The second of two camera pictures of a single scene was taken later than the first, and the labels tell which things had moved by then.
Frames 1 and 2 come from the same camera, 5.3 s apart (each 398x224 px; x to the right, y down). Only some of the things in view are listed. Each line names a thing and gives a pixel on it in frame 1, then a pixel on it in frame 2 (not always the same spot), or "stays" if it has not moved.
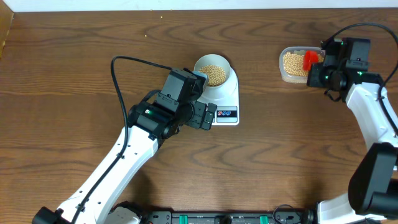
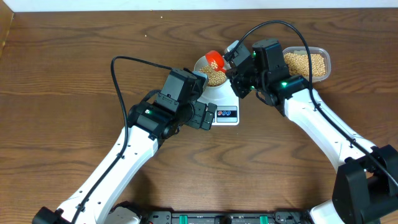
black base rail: [232, 217] stays
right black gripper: [313, 79] → [236, 81]
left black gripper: [198, 109] stays
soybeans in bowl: [216, 74] stays
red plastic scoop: [310, 56] → [214, 56]
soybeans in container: [293, 64] stays
